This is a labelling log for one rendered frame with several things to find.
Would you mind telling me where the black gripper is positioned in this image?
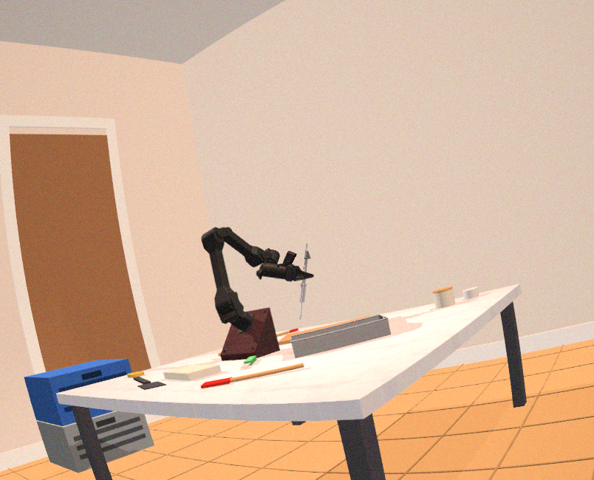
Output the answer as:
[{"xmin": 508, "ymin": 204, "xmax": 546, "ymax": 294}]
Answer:
[{"xmin": 273, "ymin": 264, "xmax": 314, "ymax": 282}]

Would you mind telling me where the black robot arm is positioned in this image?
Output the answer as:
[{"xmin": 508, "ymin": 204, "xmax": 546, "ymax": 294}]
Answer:
[{"xmin": 201, "ymin": 227, "xmax": 280, "ymax": 334}]

